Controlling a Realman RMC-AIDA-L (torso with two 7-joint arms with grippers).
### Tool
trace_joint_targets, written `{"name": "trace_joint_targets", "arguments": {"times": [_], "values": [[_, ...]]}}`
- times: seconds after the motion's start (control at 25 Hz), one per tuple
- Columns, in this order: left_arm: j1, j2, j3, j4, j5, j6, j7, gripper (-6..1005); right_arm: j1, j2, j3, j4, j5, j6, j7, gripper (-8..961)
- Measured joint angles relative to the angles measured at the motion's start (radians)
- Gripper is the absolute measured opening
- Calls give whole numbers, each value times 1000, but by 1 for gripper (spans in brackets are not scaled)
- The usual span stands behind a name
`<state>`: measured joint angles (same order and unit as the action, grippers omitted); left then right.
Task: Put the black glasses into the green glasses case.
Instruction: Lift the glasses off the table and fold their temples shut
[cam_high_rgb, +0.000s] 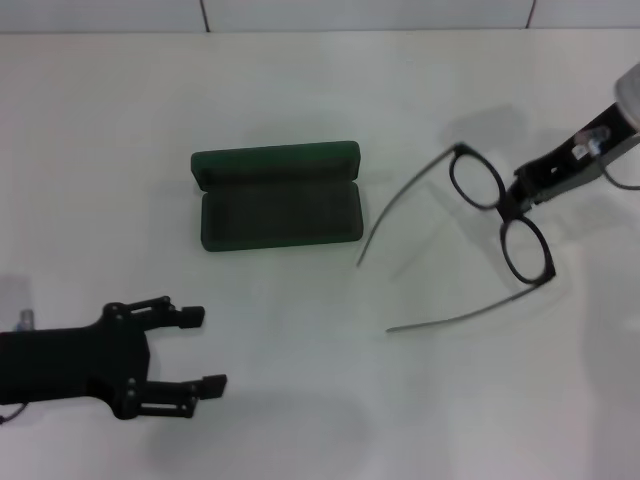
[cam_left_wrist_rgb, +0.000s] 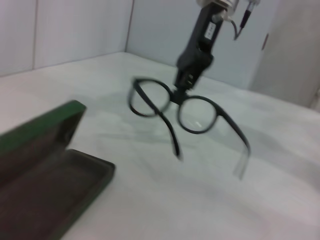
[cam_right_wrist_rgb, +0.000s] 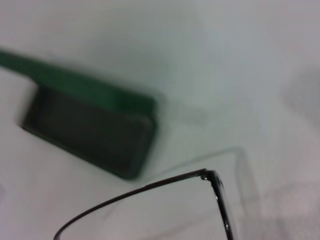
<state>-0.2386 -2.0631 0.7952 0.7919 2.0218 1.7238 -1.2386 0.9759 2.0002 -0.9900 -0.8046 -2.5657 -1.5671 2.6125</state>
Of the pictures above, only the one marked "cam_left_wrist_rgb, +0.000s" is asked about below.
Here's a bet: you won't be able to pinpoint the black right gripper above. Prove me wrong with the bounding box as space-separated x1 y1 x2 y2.
171 6 228 105

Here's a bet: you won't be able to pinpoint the green glasses case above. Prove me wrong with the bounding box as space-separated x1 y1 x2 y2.
0 99 117 240

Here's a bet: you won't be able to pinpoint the cable with metal plug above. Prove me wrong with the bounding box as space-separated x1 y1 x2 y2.
229 0 259 41

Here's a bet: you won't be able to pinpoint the black round glasses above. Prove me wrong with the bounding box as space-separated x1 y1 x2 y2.
127 77 252 181

